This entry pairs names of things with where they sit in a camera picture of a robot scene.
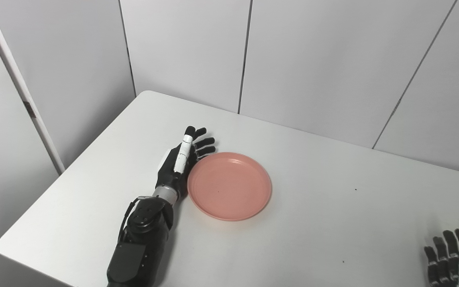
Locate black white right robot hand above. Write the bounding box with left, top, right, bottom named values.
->
left=424, top=228, right=459, bottom=287

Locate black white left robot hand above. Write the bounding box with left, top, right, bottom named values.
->
left=155, top=126, right=216, bottom=200

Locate pink round plate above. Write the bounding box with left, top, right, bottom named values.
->
left=187, top=152, right=273, bottom=222

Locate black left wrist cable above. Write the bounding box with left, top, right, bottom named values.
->
left=118, top=196, right=150, bottom=240

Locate white vertical corner post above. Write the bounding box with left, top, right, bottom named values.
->
left=0, top=0, right=65, bottom=175

